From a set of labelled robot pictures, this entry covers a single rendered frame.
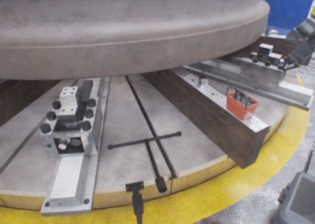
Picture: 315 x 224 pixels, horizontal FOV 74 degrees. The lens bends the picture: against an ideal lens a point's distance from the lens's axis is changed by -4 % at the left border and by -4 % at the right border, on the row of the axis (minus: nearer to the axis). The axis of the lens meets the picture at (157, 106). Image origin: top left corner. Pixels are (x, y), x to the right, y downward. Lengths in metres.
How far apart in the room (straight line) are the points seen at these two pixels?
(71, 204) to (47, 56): 1.03
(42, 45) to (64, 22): 0.23
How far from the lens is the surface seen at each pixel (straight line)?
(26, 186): 1.85
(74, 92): 1.64
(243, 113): 1.58
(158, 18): 1.83
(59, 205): 1.57
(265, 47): 2.67
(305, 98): 2.74
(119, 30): 1.75
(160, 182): 1.57
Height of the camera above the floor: 1.63
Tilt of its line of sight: 35 degrees down
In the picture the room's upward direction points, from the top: straight up
